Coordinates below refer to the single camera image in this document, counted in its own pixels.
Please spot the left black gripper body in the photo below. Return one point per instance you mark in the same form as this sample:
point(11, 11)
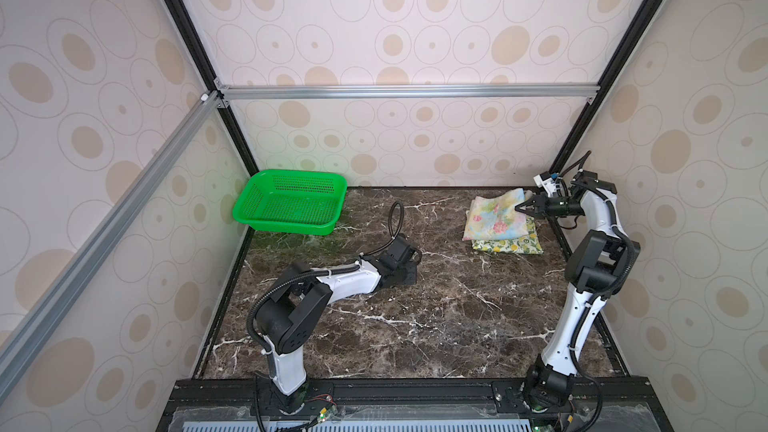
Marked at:
point(403, 276)

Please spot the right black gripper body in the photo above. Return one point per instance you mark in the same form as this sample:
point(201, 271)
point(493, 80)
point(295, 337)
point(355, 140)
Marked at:
point(562, 207)

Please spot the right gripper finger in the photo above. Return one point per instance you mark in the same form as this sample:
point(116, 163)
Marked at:
point(534, 212)
point(535, 203)

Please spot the lemon print skirt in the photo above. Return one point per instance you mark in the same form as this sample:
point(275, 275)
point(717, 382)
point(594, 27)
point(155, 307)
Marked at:
point(526, 245)

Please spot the pastel floral skirt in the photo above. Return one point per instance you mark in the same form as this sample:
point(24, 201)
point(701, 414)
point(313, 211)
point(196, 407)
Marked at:
point(496, 218)

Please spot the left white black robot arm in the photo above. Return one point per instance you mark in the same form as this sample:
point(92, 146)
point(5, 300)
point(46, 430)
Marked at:
point(283, 319)

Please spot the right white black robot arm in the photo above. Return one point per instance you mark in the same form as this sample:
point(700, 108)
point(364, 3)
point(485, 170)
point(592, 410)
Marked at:
point(595, 271)

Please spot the green plastic basket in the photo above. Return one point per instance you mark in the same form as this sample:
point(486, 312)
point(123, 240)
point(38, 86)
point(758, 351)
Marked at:
point(292, 201)

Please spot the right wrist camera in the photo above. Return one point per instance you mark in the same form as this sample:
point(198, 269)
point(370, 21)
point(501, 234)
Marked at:
point(549, 182)

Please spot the back aluminium rail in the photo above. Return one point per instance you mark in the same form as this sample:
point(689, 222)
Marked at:
point(231, 93)

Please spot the aluminium rail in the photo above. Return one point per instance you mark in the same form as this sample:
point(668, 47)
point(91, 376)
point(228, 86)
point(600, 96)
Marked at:
point(231, 93)
point(40, 323)

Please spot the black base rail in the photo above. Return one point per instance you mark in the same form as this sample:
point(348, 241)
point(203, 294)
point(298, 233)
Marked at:
point(606, 404)

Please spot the left aluminium rail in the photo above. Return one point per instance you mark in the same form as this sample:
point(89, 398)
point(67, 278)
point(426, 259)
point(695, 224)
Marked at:
point(40, 323)

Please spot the right black frame post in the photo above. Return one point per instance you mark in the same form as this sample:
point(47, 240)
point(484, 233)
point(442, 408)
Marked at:
point(637, 28)

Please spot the black frame post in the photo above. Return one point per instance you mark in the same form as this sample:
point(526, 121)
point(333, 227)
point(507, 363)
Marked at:
point(196, 50)
point(637, 28)

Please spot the left black frame post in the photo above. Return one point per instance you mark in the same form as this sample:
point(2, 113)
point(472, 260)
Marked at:
point(196, 50)

